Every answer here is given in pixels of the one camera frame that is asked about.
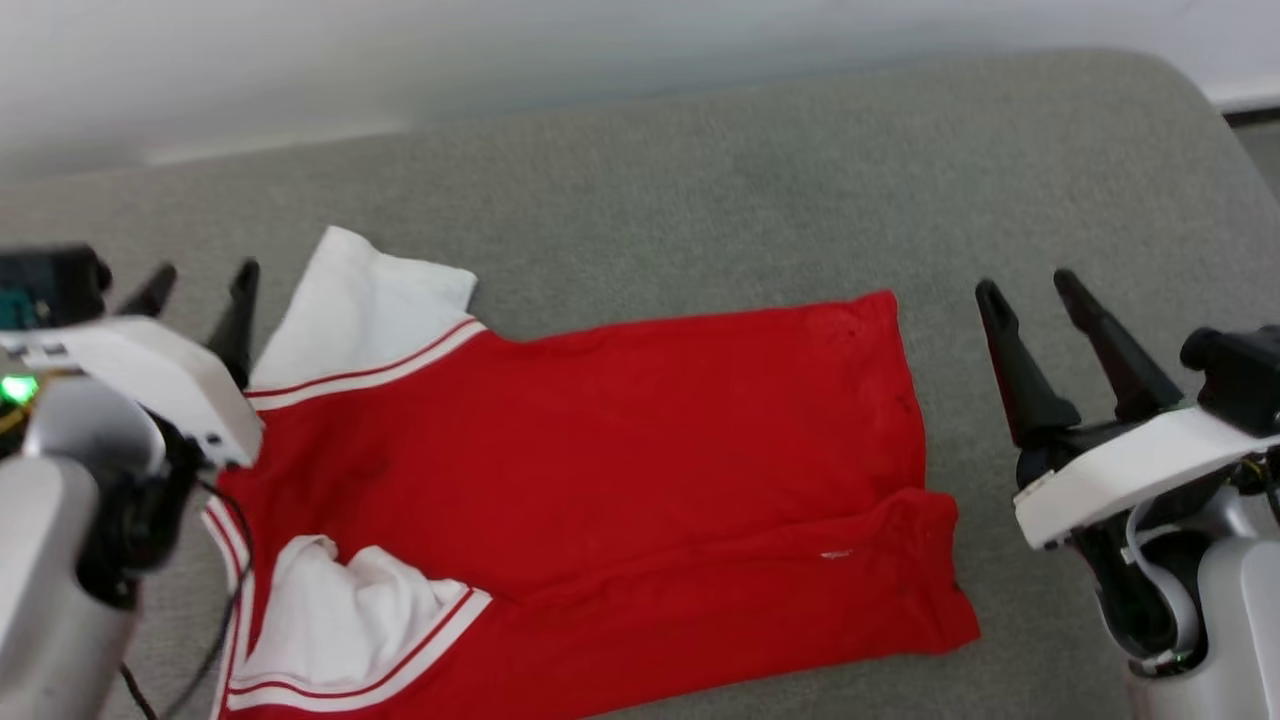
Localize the thin black cable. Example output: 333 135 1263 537
118 478 255 720

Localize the red and white jersey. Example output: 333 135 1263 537
200 225 982 720

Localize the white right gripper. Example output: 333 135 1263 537
975 268 1280 552

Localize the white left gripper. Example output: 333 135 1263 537
0 257 267 471

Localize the white cable loop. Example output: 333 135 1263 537
1123 498 1203 661

